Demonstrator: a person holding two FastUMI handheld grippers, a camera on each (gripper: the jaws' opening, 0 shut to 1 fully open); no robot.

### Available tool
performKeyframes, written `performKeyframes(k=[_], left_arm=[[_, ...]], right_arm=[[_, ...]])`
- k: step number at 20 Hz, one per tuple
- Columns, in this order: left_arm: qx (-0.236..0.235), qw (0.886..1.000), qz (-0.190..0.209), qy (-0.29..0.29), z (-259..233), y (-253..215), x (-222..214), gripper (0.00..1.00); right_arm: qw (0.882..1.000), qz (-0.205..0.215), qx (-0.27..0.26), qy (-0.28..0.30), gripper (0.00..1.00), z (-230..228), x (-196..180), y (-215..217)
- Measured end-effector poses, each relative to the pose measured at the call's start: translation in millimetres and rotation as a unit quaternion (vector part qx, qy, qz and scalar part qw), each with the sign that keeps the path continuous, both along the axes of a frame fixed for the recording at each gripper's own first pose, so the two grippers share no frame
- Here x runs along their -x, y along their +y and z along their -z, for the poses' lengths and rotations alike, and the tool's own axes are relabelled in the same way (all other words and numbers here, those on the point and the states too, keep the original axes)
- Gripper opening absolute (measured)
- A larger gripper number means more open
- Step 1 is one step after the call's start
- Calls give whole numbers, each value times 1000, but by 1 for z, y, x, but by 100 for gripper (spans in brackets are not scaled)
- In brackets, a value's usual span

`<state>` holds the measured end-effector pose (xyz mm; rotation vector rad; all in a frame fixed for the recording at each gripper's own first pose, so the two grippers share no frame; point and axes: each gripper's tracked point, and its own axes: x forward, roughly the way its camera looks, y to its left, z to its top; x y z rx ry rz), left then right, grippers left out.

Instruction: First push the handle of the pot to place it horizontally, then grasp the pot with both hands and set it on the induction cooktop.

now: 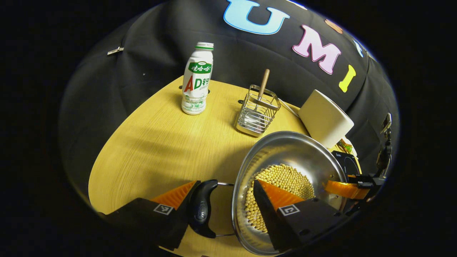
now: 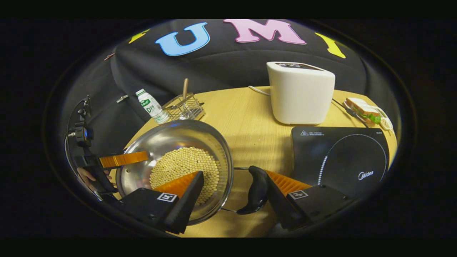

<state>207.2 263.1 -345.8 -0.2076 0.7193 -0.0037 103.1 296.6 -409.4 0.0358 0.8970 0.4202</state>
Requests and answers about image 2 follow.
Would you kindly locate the white toaster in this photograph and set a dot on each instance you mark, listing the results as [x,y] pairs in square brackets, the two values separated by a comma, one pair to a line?
[300,96]

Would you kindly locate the pink clothespin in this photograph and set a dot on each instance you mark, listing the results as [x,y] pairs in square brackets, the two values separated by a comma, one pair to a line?
[109,56]

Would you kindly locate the wooden spoon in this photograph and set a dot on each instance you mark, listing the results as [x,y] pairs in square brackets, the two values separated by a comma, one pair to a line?
[185,89]

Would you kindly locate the sandwich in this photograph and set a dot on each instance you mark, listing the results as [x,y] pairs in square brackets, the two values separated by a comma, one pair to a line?
[360,109]

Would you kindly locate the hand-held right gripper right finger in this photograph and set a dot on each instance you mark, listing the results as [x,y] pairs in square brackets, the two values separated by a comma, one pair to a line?
[282,208]

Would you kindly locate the black induction cooktop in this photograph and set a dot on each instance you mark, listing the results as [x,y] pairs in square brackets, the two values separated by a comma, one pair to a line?
[321,160]

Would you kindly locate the silver clip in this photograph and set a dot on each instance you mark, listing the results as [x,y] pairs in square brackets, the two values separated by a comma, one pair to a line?
[122,98]

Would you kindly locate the white drink bottle green label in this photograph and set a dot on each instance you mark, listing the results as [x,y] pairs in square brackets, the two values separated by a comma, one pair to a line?
[151,106]

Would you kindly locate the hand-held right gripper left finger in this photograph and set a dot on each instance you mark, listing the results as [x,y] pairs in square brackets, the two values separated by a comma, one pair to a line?
[185,207]

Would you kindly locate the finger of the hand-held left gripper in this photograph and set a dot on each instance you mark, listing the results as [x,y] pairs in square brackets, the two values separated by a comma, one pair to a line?
[125,159]

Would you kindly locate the pile of yellow soybeans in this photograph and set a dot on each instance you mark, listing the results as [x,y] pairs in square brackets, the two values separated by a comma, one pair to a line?
[185,164]

